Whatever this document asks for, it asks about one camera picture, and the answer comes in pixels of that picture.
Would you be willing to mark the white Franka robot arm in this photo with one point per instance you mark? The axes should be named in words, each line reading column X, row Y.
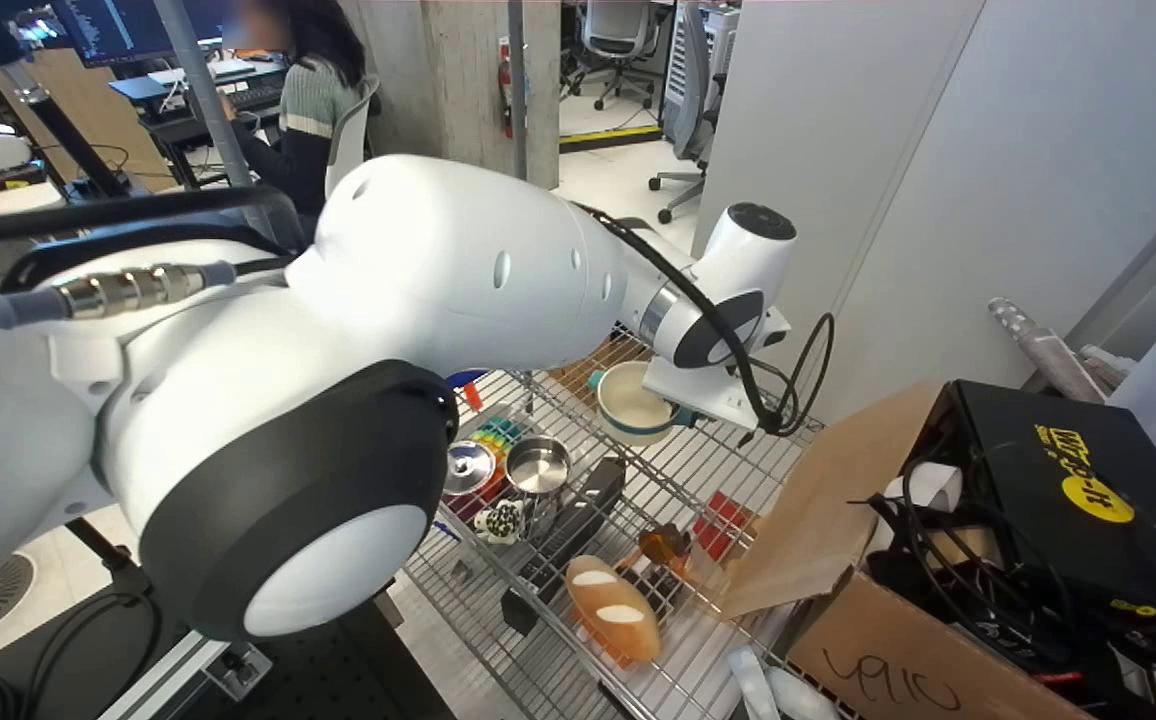
column 441, row 267

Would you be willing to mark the brown cardboard piece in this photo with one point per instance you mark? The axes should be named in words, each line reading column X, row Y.
column 583, row 375

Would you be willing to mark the multicoloured toy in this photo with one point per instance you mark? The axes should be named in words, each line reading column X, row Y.
column 501, row 428

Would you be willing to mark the small silver metal pot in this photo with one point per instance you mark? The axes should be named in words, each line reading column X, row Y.
column 537, row 465

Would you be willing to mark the small orange object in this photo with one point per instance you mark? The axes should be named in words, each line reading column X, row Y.
column 468, row 399

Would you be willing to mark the silver metal lid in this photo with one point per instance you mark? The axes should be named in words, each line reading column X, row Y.
column 468, row 471

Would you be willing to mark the black flat utensil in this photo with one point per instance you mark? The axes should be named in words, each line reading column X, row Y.
column 578, row 517

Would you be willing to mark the small brown object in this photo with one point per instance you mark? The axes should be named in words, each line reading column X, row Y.
column 667, row 546

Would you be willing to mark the red block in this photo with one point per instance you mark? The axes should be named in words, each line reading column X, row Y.
column 720, row 527

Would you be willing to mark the bread loaf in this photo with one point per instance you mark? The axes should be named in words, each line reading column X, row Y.
column 613, row 612

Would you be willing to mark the small black object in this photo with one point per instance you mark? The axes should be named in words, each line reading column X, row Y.
column 519, row 611

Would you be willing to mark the large open cardboard box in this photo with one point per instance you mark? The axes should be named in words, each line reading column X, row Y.
column 816, row 521

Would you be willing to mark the grey mesh office chair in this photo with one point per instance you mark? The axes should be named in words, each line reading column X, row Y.
column 617, row 35
column 691, row 82

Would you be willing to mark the seated person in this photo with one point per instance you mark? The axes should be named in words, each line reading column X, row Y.
column 318, row 101

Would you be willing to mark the white plastic bottle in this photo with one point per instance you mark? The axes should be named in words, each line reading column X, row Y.
column 760, row 686

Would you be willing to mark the white power adapter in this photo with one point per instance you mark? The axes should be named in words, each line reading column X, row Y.
column 935, row 486

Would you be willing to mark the black case with yellow sticker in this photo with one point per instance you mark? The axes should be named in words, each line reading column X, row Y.
column 1002, row 442

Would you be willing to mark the white power strip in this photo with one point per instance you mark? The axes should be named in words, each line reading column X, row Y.
column 1039, row 342

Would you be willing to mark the leaning brown cardboard sheet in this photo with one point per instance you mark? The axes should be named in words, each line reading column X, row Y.
column 82, row 101

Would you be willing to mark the computer monitor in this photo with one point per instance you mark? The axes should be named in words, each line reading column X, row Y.
column 108, row 25

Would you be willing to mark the aluminium extrusion rail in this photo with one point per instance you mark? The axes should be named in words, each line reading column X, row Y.
column 188, row 682

